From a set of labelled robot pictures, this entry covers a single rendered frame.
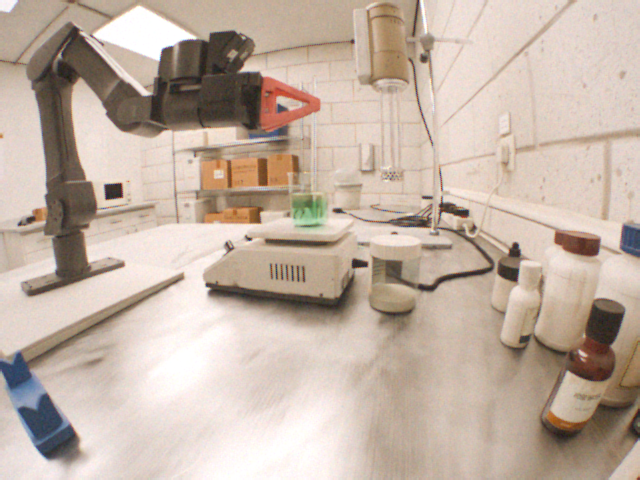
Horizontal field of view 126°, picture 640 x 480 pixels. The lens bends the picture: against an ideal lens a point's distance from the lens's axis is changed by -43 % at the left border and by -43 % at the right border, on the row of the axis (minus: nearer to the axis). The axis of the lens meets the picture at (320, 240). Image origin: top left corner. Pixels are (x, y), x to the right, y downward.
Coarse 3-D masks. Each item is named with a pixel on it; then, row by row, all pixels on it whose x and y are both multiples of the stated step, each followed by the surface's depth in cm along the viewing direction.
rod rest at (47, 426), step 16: (16, 352) 13; (0, 368) 12; (16, 368) 13; (16, 384) 13; (32, 384) 13; (16, 400) 11; (32, 400) 12; (48, 400) 11; (32, 416) 9; (48, 416) 10; (64, 416) 12; (32, 432) 9; (48, 432) 10; (64, 432) 11; (48, 448) 9
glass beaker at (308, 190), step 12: (300, 168) 37; (324, 168) 36; (300, 180) 33; (312, 180) 33; (324, 180) 34; (300, 192) 33; (312, 192) 33; (324, 192) 34; (300, 204) 34; (312, 204) 34; (324, 204) 34; (300, 216) 34; (312, 216) 34; (324, 216) 35; (300, 228) 34; (312, 228) 34
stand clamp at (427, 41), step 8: (408, 40) 59; (416, 40) 58; (424, 40) 57; (432, 40) 56; (440, 40) 57; (448, 40) 56; (456, 40) 55; (464, 40) 55; (472, 40) 54; (424, 48) 58; (432, 48) 57; (424, 56) 64
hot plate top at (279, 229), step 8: (264, 224) 40; (272, 224) 39; (280, 224) 39; (288, 224) 39; (336, 224) 38; (344, 224) 38; (352, 224) 41; (248, 232) 35; (256, 232) 35; (264, 232) 34; (272, 232) 34; (280, 232) 34; (288, 232) 33; (296, 232) 33; (304, 232) 33; (312, 232) 33; (320, 232) 33; (328, 232) 33; (336, 232) 33; (344, 232) 36; (312, 240) 33; (320, 240) 32; (328, 240) 32
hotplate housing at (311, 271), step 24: (264, 240) 38; (288, 240) 35; (336, 240) 37; (216, 264) 37; (240, 264) 36; (264, 264) 35; (288, 264) 34; (312, 264) 33; (336, 264) 32; (360, 264) 39; (216, 288) 38; (240, 288) 37; (264, 288) 35; (288, 288) 34; (312, 288) 33; (336, 288) 33
